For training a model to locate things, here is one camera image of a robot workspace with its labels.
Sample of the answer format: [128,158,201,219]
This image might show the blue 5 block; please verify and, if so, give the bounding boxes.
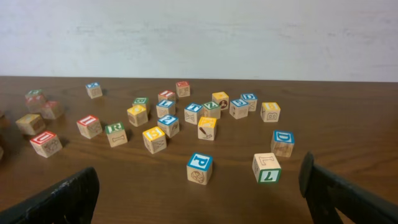
[229,99,249,119]

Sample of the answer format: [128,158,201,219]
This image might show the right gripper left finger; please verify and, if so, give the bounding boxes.
[1,167,100,223]

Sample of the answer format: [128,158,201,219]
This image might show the blue X block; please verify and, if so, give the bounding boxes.
[85,82,103,99]

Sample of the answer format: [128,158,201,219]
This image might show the blue L block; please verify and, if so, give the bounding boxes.
[156,100,176,118]

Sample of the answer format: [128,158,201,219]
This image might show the green R block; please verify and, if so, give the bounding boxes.
[104,122,127,147]

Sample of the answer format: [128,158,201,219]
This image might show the plain L block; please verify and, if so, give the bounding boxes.
[252,152,282,184]

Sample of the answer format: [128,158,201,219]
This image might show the red i block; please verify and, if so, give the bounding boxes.
[158,90,176,102]
[76,115,103,139]

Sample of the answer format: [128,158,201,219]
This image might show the red block top right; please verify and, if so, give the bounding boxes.
[176,81,190,98]

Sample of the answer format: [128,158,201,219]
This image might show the yellow 8 block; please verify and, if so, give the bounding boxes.
[261,102,281,123]

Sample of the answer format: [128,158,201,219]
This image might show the yellow hammer block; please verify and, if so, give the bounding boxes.
[198,117,217,141]

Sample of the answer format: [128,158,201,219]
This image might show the blue D block right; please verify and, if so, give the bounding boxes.
[271,130,295,157]

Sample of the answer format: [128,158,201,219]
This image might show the red I block upper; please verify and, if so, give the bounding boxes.
[158,90,176,102]

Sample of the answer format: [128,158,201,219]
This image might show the yellow block under B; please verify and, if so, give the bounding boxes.
[127,105,149,127]

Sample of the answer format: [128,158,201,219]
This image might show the blue 2 block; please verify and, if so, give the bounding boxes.
[157,114,180,138]

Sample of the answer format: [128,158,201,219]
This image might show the red I block centre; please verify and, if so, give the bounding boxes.
[76,115,103,139]

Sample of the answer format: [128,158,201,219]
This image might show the blue d block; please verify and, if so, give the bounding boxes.
[241,93,257,112]
[271,130,295,157]

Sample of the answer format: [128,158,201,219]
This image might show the green B block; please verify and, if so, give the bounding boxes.
[132,97,150,114]

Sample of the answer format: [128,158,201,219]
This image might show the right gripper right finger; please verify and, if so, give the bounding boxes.
[298,152,397,223]

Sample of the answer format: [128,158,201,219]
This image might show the yellow block upper right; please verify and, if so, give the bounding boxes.
[212,91,229,110]

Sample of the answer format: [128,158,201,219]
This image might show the red E block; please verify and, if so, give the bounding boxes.
[40,101,64,119]

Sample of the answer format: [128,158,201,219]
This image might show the yellow S block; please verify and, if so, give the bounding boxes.
[142,126,167,154]

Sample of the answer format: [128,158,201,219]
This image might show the green Z block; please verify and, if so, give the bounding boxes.
[202,101,221,119]

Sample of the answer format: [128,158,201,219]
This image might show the yellow O block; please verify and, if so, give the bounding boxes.
[16,114,46,135]

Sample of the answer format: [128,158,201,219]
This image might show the red X block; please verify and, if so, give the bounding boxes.
[25,95,47,113]

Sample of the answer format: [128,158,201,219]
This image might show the green F block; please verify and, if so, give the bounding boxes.
[25,89,44,99]

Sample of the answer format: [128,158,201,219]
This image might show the blue P block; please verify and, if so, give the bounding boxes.
[187,152,213,185]

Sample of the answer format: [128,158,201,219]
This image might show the red U block centre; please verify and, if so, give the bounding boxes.
[30,131,63,158]

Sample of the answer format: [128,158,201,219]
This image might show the blue T block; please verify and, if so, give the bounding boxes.
[184,103,203,125]

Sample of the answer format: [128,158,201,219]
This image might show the blue D block upper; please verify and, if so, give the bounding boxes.
[241,93,257,112]

